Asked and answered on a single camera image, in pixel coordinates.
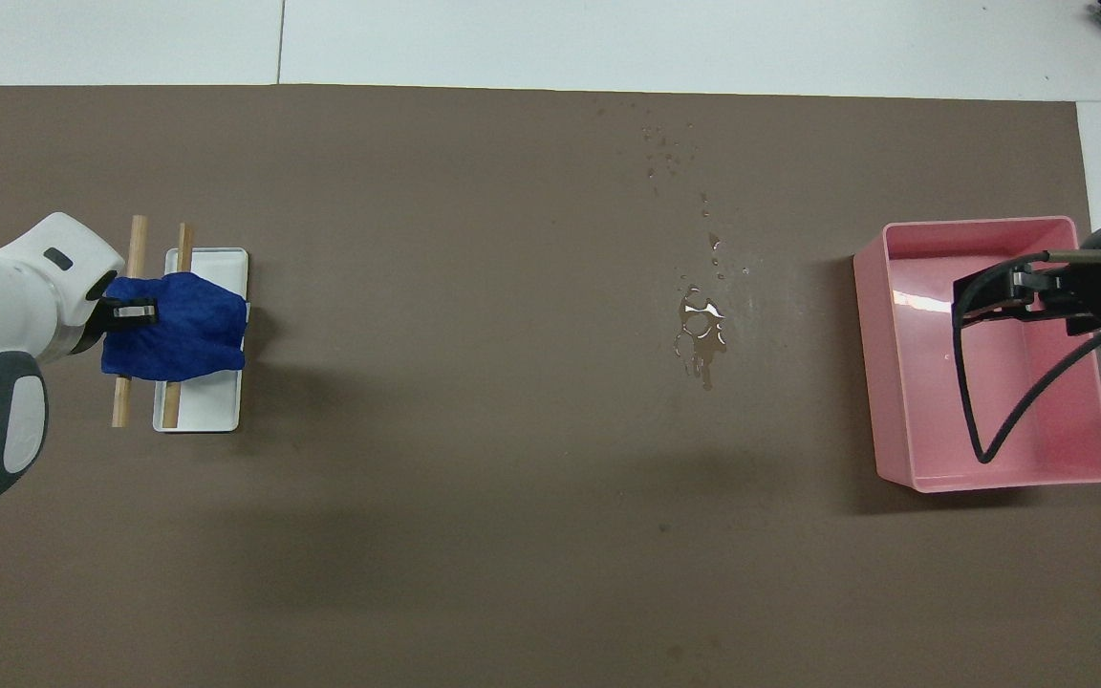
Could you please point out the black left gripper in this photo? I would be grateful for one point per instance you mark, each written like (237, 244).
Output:
(92, 325)

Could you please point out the blue towel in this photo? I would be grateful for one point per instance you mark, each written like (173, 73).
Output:
(183, 325)

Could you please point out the spilled water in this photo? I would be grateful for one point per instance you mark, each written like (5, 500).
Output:
(701, 330)

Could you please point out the wooden rack rod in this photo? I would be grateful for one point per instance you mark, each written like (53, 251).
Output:
(138, 239)

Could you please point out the pink plastic bin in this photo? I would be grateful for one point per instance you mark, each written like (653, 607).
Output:
(904, 382)

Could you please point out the brown table mat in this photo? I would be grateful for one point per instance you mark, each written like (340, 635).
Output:
(512, 478)

